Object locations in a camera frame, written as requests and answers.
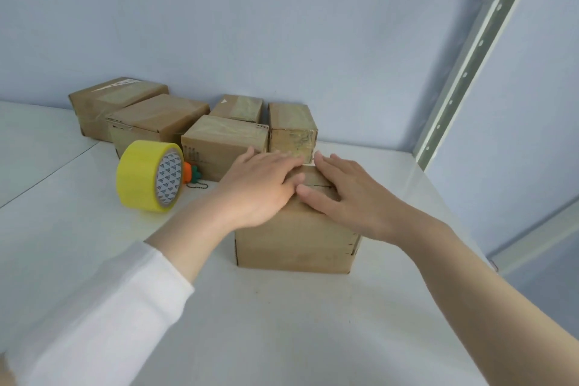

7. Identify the white baseboard strip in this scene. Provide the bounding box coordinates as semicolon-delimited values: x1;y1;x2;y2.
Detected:
491;200;579;274

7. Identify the cardboard box with black print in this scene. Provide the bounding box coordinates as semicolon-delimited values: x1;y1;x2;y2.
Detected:
181;115;270;183

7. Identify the person's left hand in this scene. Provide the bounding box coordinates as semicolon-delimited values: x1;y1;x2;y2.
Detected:
212;146;306;230

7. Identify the wide taped cardboard box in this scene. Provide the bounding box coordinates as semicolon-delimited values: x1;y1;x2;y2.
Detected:
106;93;211;160

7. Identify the yellow packing tape roll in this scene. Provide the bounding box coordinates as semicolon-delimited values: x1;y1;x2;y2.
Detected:
116;140;185;214

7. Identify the person's right forearm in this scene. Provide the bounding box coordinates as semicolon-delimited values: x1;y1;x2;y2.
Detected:
398;217;579;386

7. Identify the person's right hand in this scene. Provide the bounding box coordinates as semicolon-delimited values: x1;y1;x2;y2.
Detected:
296;151;436;246

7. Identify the white metal shelf upright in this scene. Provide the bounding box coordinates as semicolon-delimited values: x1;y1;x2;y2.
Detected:
413;0;544;172

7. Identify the person's left forearm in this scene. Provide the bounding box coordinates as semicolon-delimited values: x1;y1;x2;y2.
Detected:
0;193;248;386

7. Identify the tall scuffed cardboard box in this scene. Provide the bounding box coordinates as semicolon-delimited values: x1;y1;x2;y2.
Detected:
267;103;318;165

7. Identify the small flat cardboard box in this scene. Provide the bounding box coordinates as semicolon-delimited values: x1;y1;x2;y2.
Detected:
208;94;264;124

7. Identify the plain brown cardboard box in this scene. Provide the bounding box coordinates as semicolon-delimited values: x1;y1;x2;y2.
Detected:
234;164;362;276

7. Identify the large cardboard box white label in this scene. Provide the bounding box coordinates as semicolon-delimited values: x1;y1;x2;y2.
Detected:
68;77;170;142

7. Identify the orange carrot keychain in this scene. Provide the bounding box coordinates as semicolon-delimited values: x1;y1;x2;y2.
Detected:
182;161;209;192

